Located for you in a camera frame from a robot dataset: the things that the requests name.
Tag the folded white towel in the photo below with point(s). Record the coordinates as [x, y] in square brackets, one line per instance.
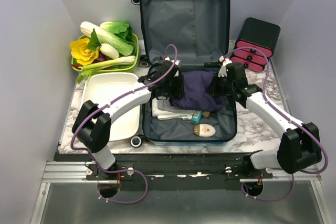
[157, 112]

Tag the purple garment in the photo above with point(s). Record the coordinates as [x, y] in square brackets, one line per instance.
[195, 95]

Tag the aluminium frame rail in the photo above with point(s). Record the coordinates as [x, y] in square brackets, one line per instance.
[76, 172]

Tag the grey knit garment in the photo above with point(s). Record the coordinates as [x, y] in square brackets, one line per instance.
[173, 109]

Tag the small silver capped tube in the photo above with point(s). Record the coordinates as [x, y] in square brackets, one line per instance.
[187, 117]

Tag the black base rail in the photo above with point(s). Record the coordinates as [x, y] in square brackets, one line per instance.
[170, 172]

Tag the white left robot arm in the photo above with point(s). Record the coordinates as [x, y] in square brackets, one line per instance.
[93, 124]

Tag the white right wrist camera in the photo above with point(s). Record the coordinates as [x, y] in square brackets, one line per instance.
[223, 63]

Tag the black bag with pink trim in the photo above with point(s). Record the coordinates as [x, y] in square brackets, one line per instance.
[256, 44]

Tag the purple onion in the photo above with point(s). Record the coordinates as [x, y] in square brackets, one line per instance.
[101, 58]

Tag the white radish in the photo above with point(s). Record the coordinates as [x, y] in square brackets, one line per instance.
[109, 51]

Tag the teal tube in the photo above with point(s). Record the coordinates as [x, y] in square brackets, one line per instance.
[196, 117]

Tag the brown foundation tube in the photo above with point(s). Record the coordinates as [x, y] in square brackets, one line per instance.
[206, 114]

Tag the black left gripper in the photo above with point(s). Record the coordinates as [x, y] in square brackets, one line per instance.
[179, 92]

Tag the green vegetable basket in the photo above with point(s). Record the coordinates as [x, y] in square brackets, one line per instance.
[134, 40]

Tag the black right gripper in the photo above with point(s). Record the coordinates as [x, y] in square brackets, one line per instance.
[212, 89]

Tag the green white leek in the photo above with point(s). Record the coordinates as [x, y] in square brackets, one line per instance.
[125, 63]

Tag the yellow flower cabbage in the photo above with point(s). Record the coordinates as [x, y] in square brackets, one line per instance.
[80, 51]

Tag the white napa cabbage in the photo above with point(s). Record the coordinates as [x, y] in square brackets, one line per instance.
[123, 47]

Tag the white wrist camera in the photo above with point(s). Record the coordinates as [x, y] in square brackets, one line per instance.
[223, 63]
[177, 62]

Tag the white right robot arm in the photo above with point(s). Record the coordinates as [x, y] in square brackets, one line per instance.
[299, 143]

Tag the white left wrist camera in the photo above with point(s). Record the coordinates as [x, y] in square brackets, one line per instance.
[177, 62]

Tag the green leafy lettuce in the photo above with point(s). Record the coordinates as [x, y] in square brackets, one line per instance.
[121, 29]

